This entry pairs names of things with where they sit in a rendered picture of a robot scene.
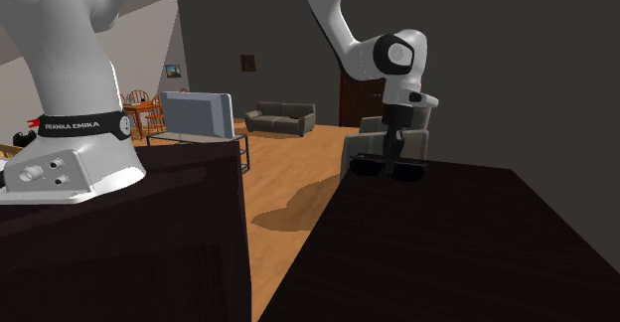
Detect beige armchair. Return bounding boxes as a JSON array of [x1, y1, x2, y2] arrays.
[[340, 106, 433, 182]]

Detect dark red door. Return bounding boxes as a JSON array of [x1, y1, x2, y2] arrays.
[[338, 71, 388, 129]]

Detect black sunglasses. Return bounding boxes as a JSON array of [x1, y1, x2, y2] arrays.
[[348, 152, 429, 183]]

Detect grey sofa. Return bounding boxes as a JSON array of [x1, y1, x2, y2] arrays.
[[243, 100, 317, 138]]

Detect dark wooden table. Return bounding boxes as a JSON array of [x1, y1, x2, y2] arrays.
[[257, 157, 620, 322]]

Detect glass television stand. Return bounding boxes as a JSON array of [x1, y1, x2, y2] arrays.
[[146, 131, 252, 175]]

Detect grey television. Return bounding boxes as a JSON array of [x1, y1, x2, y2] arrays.
[[159, 90, 236, 140]]

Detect orange wooden chair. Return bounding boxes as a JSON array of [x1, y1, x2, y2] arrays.
[[126, 88, 151, 104], [144, 92, 167, 134]]

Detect orange wooden dining table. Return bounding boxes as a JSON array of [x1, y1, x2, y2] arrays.
[[121, 100, 157, 141]]

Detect dark robot stand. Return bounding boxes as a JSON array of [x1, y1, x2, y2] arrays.
[[0, 135, 252, 322]]

